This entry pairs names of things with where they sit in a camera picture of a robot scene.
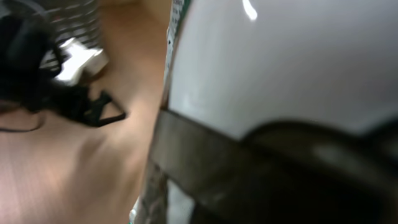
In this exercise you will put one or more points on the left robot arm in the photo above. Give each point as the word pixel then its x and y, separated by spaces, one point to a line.
pixel 31 63

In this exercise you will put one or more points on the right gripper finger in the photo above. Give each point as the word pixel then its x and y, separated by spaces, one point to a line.
pixel 279 172

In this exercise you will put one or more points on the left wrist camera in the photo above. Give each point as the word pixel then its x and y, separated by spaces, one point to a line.
pixel 76 64

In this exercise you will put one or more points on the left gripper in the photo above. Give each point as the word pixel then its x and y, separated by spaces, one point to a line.
pixel 74 103

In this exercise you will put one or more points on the green 3M package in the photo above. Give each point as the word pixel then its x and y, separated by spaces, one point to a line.
pixel 235 65

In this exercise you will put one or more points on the grey plastic shopping basket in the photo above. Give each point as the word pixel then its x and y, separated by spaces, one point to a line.
pixel 77 19

